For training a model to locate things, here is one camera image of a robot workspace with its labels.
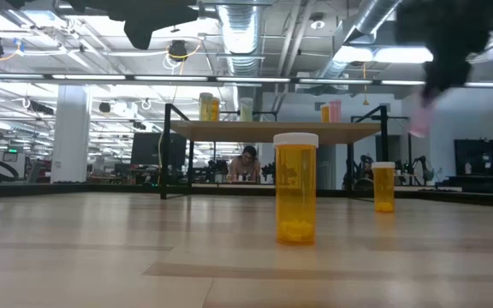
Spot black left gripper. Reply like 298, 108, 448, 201
66, 0, 200, 50

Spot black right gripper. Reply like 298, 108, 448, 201
395, 0, 493, 106

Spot pink medicine bottle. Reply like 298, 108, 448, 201
329, 99, 342, 124
408, 92, 437, 139

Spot pale green medicine bottle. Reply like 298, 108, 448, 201
199, 92, 214, 122

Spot teal medicine bottle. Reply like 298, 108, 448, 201
239, 97, 254, 122

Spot tall orange medicine bottle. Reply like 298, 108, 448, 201
272, 132, 319, 246

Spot long ceiling light strip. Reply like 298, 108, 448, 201
0, 72, 493, 89

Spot dark background cabinet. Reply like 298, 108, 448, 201
454, 137, 493, 179

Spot background robot arms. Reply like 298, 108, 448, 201
394, 153, 438, 185

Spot black background monitor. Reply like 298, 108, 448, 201
129, 132, 187, 168

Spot person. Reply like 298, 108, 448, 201
228, 145, 263, 183

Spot silver slanted ventilation duct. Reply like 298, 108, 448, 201
314, 0, 404, 82

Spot silver round ventilation duct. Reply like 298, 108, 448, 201
215, 0, 270, 113

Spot wooden shelf with black frame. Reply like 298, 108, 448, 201
159, 102, 391, 201

